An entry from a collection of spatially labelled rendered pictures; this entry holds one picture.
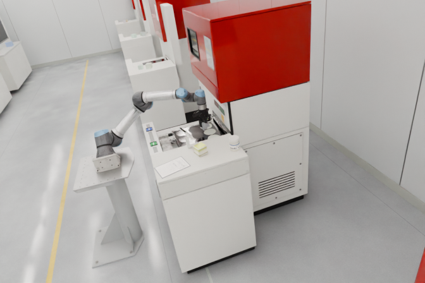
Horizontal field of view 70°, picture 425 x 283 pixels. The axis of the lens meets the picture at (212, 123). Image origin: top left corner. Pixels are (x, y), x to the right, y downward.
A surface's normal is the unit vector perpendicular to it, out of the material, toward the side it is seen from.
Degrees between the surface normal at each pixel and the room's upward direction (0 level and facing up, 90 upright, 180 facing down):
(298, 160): 90
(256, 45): 90
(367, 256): 0
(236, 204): 90
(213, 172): 90
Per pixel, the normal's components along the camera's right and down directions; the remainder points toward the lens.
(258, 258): -0.13, -0.87
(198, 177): 0.31, 0.41
